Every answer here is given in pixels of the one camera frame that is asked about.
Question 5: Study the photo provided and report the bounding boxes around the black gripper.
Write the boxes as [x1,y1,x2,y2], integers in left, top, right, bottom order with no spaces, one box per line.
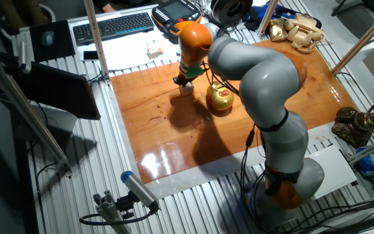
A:
[172,73,195,88]

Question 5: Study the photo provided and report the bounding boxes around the pale wooden cube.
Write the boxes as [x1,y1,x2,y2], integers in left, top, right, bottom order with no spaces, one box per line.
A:
[179,82,195,97]

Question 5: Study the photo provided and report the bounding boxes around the person's bare hand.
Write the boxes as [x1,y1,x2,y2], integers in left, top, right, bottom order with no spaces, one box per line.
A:
[101,2,117,14]

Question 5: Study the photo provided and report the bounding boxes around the pale wooden block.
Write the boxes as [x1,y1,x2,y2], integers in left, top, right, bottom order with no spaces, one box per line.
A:
[146,46,160,60]

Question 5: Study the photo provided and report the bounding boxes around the golden piggy bank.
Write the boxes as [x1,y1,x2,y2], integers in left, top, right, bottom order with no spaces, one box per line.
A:
[205,81,235,111]

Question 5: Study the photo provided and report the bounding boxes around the orange wooden board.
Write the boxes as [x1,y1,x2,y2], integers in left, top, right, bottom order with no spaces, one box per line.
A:
[110,38,358,185]

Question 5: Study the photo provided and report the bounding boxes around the orange black teach pendant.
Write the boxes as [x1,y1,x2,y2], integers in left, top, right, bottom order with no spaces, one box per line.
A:
[151,0,203,36]

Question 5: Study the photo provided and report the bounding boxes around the black round spool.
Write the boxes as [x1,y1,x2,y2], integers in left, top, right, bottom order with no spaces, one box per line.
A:
[210,0,254,29]

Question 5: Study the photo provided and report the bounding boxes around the black keyboard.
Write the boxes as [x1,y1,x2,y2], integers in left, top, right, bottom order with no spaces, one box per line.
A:
[72,12,155,47]

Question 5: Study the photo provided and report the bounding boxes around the blue cloth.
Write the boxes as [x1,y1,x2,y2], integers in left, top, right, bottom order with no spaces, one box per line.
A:
[243,2,272,32]

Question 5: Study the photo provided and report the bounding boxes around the gold foil bag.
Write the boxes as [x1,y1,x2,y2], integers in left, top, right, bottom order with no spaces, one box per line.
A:
[268,18,288,42]

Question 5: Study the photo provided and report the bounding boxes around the black flat monitor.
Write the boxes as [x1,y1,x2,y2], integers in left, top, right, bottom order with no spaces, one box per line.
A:
[11,60,102,121]

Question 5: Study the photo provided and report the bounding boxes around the black mouse pad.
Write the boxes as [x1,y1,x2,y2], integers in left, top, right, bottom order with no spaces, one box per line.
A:
[29,19,77,63]

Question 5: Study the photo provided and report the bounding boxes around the beige vintage telephone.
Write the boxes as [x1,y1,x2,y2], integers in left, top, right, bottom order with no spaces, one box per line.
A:
[283,12,325,55]

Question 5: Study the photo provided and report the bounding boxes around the grey monitor stand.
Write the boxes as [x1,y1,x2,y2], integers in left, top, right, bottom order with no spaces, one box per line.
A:
[11,103,78,141]

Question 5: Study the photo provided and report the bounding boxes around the grey computer mouse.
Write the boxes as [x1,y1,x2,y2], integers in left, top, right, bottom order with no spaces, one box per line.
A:
[40,30,55,47]

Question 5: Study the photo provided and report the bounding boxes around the silver cylinder device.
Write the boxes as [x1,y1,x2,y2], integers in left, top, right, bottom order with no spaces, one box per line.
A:
[18,40,32,75]

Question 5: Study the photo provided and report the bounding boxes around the aluminium diagonal bar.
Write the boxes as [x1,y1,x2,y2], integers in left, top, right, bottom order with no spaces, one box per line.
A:
[0,45,73,178]

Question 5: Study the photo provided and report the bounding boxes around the white flat plate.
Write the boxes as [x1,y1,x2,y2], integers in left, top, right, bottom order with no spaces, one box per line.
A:
[303,144,358,200]

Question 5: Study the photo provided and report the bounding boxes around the blue plastic packet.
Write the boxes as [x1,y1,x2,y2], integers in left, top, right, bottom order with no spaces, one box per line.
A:
[355,146,374,178]

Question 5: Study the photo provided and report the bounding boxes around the green wrist bracket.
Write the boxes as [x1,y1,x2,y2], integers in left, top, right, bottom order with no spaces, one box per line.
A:
[175,48,205,79]

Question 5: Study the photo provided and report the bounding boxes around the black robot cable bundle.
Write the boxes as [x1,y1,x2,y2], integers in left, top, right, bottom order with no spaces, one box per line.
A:
[203,61,272,228]

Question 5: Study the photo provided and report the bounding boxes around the tan frame pole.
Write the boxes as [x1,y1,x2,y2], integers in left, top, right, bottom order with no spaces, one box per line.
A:
[256,0,279,36]
[331,1,374,75]
[82,0,112,86]

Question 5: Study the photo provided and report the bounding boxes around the grey depth camera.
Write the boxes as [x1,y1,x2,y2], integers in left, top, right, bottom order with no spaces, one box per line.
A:
[120,170,160,212]

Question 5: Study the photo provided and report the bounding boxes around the aluminium camera mount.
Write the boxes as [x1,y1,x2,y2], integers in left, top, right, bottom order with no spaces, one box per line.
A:
[92,190,132,234]

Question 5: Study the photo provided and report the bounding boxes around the black camera cable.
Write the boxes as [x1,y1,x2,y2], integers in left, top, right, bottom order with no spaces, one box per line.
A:
[79,207,157,226]

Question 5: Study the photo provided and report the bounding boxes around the aluminium frame bar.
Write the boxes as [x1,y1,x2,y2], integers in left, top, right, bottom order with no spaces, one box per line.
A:
[347,133,374,164]

